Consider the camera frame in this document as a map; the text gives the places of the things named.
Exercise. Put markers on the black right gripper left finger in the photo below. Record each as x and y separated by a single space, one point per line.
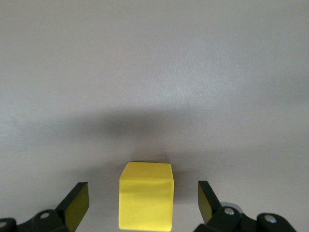
72 207

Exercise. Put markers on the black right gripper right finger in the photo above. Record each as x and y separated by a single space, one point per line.
208 207

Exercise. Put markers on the yellow cube block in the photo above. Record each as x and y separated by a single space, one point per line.
146 200

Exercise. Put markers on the large table cover sheet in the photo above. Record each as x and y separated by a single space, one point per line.
154 72

